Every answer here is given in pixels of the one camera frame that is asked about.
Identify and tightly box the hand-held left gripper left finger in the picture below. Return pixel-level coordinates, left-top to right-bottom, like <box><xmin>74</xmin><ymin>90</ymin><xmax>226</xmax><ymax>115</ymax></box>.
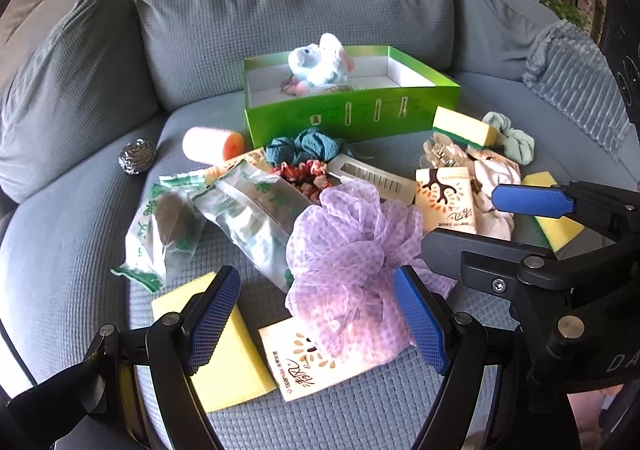
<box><xmin>82</xmin><ymin>265</ymin><xmax>242</xmax><ymax>450</ymax></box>

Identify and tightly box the purple mesh bath pouf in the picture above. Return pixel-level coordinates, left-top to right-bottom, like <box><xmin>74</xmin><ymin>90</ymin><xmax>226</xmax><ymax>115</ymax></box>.
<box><xmin>286</xmin><ymin>180</ymin><xmax>457</xmax><ymax>362</ymax></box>

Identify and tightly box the green potted plant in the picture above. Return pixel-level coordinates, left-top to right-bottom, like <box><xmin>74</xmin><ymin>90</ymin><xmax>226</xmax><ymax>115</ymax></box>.
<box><xmin>539</xmin><ymin>0</ymin><xmax>592</xmax><ymax>29</ymax></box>

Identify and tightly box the red floral scrunchie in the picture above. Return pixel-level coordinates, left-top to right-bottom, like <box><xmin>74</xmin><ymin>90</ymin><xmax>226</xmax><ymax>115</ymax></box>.
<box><xmin>277</xmin><ymin>161</ymin><xmax>332</xmax><ymax>204</ymax></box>

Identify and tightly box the green printed plastic bag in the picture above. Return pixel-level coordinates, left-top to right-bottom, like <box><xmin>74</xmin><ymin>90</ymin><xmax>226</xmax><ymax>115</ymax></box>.
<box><xmin>192</xmin><ymin>165</ymin><xmax>312</xmax><ymax>294</ymax></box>
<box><xmin>112</xmin><ymin>170</ymin><xmax>208</xmax><ymax>294</ymax></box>

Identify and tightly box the white cloth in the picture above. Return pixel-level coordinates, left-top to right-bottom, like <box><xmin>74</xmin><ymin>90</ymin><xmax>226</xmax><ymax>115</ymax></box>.
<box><xmin>470</xmin><ymin>157</ymin><xmax>522</xmax><ymax>239</ymax></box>

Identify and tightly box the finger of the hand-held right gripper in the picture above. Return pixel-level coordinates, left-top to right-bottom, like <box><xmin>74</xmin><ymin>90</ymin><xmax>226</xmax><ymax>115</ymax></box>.
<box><xmin>421</xmin><ymin>228</ymin><xmax>601</xmax><ymax>321</ymax></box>
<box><xmin>491</xmin><ymin>180</ymin><xmax>640</xmax><ymax>247</ymax></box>

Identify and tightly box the grey sofa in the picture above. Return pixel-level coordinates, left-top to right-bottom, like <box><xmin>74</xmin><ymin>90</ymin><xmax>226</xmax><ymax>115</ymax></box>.
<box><xmin>0</xmin><ymin>0</ymin><xmax>640</xmax><ymax>450</ymax></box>

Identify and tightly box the beige tissue pack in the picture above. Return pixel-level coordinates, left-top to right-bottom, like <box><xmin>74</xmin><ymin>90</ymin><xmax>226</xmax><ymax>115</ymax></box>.
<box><xmin>415</xmin><ymin>167</ymin><xmax>479</xmax><ymax>234</ymax></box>
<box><xmin>258</xmin><ymin>317</ymin><xmax>397</xmax><ymax>402</ymax></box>

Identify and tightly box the light green scrunchie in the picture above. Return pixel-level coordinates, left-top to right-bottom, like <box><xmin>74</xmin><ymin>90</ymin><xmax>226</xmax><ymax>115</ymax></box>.
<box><xmin>481</xmin><ymin>111</ymin><xmax>535</xmax><ymax>165</ymax></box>

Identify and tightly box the steel wool scourer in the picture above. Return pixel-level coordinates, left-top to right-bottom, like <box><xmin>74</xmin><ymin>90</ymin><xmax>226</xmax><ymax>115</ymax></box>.
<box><xmin>118</xmin><ymin>140</ymin><xmax>157</xmax><ymax>175</ymax></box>

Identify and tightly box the yellow sponge with green scrub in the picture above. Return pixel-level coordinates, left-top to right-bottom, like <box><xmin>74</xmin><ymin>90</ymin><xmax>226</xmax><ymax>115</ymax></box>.
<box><xmin>431</xmin><ymin>106</ymin><xmax>498</xmax><ymax>149</ymax></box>

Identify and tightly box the green cardboard box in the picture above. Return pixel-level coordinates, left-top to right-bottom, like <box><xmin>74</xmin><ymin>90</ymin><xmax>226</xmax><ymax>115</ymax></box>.
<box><xmin>243</xmin><ymin>46</ymin><xmax>461</xmax><ymax>147</ymax></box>

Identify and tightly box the teal scrunchie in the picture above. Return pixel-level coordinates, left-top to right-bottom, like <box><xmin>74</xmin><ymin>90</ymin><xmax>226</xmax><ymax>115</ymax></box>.
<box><xmin>265</xmin><ymin>127</ymin><xmax>356</xmax><ymax>165</ymax></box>

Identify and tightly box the clear flower hair clip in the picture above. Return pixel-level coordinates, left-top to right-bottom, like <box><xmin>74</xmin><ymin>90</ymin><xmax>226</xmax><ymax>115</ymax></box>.
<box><xmin>422</xmin><ymin>139</ymin><xmax>469</xmax><ymax>171</ymax></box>

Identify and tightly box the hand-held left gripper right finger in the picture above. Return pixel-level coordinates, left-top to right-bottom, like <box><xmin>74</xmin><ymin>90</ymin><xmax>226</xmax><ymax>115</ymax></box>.
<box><xmin>393</xmin><ymin>265</ymin><xmax>521</xmax><ymax>450</ymax></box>

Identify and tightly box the striped grey pillow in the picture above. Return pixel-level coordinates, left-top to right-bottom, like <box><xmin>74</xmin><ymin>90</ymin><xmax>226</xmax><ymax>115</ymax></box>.
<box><xmin>522</xmin><ymin>20</ymin><xmax>633</xmax><ymax>147</ymax></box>

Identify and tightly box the orange foam hair roller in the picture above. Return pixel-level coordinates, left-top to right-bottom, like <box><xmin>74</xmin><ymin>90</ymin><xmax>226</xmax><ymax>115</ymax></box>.
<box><xmin>182</xmin><ymin>126</ymin><xmax>247</xmax><ymax>163</ymax></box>

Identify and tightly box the pale blue plush elephant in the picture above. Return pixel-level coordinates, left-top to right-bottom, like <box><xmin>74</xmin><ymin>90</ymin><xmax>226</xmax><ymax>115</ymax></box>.
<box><xmin>287</xmin><ymin>33</ymin><xmax>357</xmax><ymax>91</ymax></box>

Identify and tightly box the white plastic hair clip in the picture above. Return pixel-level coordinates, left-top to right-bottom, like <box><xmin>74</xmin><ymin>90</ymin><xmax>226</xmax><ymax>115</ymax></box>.
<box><xmin>326</xmin><ymin>153</ymin><xmax>419</xmax><ymax>204</ymax></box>

